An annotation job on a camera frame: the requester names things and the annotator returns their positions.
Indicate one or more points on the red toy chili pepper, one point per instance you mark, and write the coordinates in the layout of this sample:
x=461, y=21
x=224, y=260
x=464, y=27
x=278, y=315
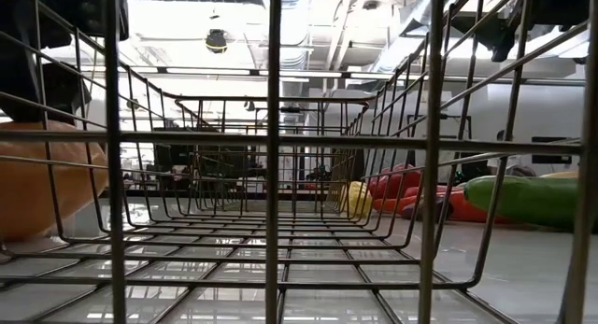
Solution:
x=422, y=190

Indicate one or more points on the red toy bell pepper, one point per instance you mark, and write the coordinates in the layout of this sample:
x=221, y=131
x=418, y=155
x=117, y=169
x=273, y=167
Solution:
x=397, y=179

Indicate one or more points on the yellow toy corn cob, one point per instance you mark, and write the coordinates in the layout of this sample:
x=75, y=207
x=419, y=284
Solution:
x=357, y=200

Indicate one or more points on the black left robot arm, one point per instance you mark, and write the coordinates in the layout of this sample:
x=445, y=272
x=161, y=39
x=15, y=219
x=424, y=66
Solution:
x=79, y=6

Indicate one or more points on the orange toy potato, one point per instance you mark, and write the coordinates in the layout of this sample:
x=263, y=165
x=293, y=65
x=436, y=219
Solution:
x=28, y=188

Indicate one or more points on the green toy cucumber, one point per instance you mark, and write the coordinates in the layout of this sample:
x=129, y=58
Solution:
x=523, y=200

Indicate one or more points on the black ceiling dome camera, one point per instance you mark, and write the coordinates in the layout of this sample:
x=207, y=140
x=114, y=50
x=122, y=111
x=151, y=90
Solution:
x=216, y=40

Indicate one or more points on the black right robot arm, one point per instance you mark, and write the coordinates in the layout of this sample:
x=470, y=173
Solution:
x=551, y=2

